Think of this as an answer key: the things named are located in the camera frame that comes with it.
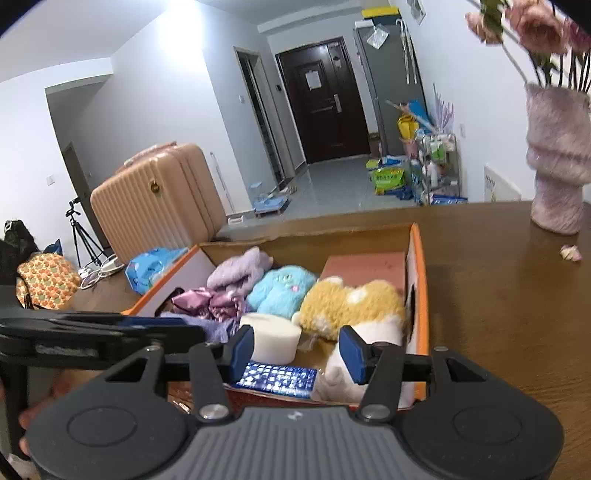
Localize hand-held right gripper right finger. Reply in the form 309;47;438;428
338;325;490;424

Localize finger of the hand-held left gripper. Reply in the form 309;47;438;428
0;312;206;370

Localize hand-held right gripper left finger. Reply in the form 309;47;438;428
104;325;254;424

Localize white foam roll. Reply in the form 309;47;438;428
239;313;302;364

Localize white plush toy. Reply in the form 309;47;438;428
310;320;407;404

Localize blue patterned packet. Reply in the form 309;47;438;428
229;362;319;400

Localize yellow plush toy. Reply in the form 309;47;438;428
292;276;407;341

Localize purple satin cloth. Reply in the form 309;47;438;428
172;286;245;324

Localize light blue plush toy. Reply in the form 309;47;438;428
246;265;319;320

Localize light purple fuzzy towel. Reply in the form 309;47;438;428
206;246;274;296

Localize brick red sponge block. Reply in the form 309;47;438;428
318;251;408;296

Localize orange cardboard box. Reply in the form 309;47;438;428
122;223;430;411

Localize person's left hand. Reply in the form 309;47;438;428
18;368;106;459

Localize orange floral cushion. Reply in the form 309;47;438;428
16;253;84;311

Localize blue plastic bag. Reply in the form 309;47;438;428
126;248;190;296

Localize black tripod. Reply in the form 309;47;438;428
65;198;109;273

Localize black bag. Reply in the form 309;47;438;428
0;220;40;289

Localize pink hard suitcase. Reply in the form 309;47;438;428
90;142;229;264

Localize blue floor tray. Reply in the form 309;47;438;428
249;182;290;216

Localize green sack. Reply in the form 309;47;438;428
372;167;407;195

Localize metal storage cart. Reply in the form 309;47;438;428
411;131;462;206

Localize dark brown door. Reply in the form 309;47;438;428
276;37;372;165

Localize grey refrigerator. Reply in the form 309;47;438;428
353;19;428;160

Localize pink textured vase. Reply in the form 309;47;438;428
525;82;591;236

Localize white hanging umbrella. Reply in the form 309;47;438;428
397;19;419;85

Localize clear plastic bag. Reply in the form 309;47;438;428
365;25;391;49

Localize yellow box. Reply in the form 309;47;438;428
360;6;400;22

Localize bunch of dried pink flowers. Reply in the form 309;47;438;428
464;0;591;93

